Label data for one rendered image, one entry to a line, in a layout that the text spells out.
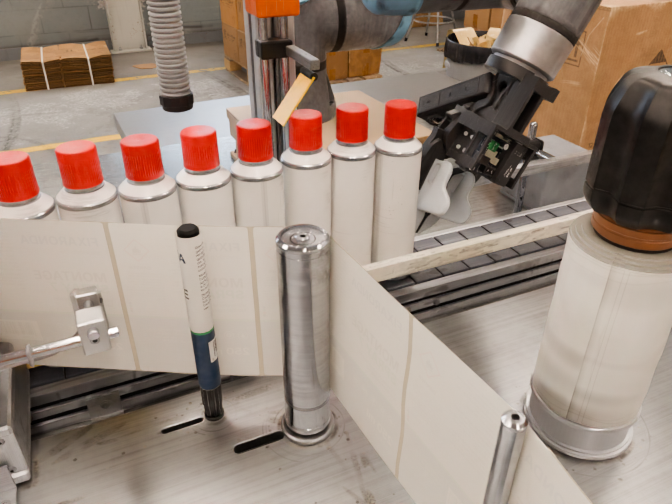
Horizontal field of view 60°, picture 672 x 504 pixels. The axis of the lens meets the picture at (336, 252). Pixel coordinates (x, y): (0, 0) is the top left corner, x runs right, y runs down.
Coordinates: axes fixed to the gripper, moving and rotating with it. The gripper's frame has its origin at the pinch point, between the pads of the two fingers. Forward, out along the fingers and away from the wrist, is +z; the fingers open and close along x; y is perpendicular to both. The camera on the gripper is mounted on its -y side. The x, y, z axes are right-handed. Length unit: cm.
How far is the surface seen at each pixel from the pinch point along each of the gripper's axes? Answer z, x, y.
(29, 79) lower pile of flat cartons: 104, -9, -436
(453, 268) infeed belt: 3.1, 5.6, 4.0
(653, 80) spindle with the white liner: -19.4, -14.9, 28.4
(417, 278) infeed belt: 5.7, 1.1, 4.1
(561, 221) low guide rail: -7.6, 17.2, 4.7
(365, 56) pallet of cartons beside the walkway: -24, 173, -326
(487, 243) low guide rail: -1.5, 7.4, 4.8
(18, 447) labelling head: 23.3, -37.2, 15.9
